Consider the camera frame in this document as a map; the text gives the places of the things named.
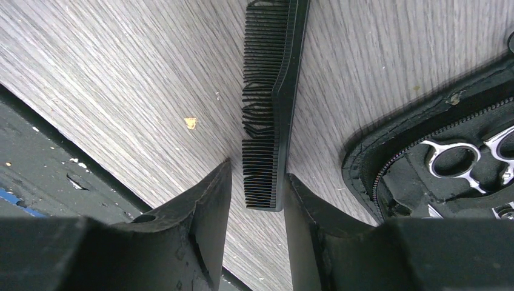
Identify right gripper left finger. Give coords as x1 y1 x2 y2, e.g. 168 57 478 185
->
1 160 232 290

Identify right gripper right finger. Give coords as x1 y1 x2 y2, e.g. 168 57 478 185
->
284 174 513 290

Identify black zipper tool case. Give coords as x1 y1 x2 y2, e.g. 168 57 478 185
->
341 37 513 222

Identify silver thinning scissors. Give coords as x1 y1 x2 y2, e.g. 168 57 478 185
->
421 124 513 194

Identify black comb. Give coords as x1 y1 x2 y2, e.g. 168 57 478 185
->
242 0 310 212

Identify silver cutting scissors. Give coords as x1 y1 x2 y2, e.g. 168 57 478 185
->
428 202 513 220

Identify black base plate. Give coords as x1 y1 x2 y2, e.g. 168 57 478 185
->
1 85 152 224

